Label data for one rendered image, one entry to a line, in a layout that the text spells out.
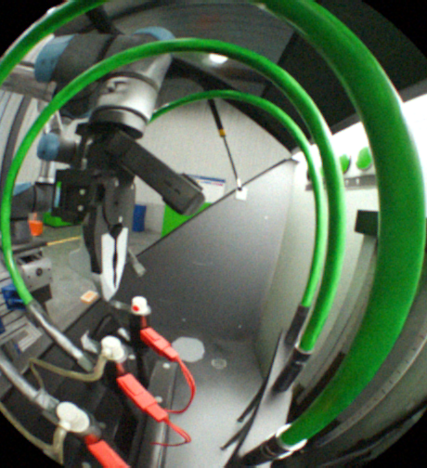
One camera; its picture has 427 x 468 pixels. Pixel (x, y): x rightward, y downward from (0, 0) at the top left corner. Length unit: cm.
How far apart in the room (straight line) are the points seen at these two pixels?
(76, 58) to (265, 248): 57
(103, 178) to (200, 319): 51
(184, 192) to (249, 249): 38
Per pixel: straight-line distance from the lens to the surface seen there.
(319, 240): 22
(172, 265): 53
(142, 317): 23
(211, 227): 50
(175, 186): 16
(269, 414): 19
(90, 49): 26
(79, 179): 20
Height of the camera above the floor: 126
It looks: 8 degrees down
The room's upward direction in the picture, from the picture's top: 10 degrees clockwise
